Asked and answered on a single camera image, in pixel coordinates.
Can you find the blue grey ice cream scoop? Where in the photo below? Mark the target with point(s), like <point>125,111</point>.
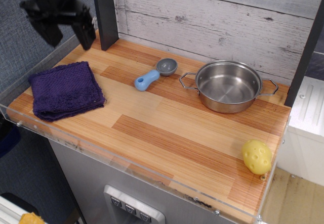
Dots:
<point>164,67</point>

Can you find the dark grey right post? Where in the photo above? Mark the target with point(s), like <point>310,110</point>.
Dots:
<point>306,57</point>

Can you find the stainless steel pot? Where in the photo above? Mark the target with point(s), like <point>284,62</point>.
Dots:
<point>226,86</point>

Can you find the clear acrylic front guard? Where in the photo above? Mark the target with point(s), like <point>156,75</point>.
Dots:
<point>185,162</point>

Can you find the silver dispenser button panel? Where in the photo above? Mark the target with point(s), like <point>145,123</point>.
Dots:
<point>126,209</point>

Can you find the dark grey left post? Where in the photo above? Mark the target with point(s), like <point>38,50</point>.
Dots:
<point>107,23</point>

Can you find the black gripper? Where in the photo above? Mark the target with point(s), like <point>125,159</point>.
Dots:
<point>46,15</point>

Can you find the white side cabinet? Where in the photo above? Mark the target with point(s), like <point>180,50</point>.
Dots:
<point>301,153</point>

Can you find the yellow toy potato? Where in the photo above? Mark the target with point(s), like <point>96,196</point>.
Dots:
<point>257,156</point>

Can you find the dark grey post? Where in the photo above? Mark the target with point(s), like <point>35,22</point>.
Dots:
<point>306,57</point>
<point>107,23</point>

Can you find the yellow black object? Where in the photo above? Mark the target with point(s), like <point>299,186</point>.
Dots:
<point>31,218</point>

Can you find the purple towel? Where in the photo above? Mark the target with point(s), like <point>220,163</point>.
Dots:
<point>65,91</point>

